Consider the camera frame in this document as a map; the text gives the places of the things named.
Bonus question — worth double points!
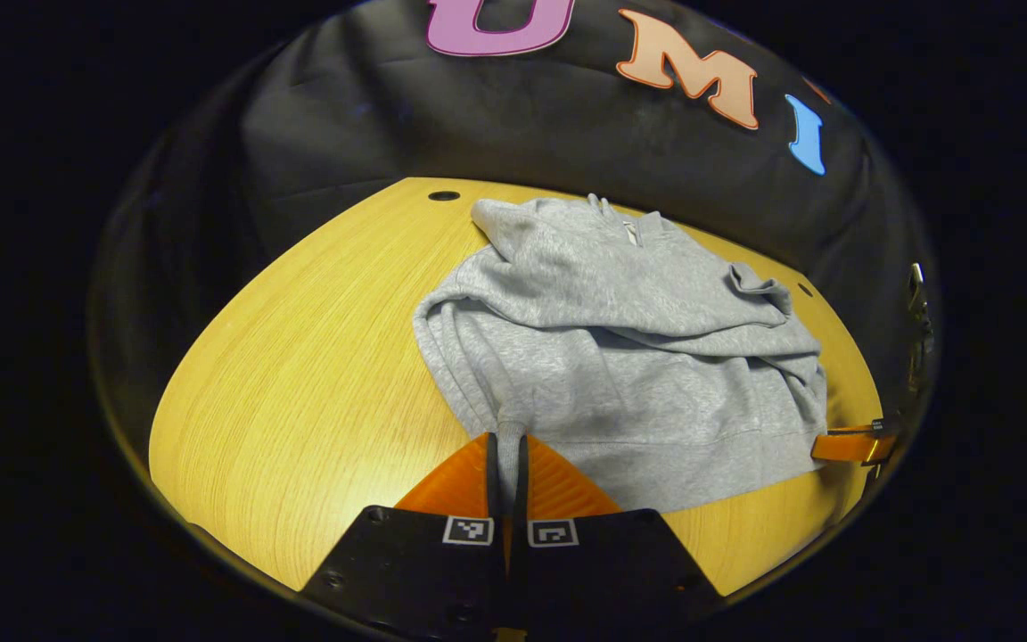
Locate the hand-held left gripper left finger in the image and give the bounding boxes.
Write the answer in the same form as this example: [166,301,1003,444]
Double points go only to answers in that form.
[300,432,510,642]

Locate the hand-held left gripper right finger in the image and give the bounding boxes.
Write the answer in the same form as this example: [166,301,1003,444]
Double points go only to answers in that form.
[506,434,724,642]

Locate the grey sweatshirt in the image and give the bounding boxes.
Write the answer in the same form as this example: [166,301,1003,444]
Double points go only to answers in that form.
[413,193,828,514]

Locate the black backdrop cloth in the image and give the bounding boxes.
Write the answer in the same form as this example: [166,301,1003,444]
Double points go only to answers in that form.
[90,0,938,429]

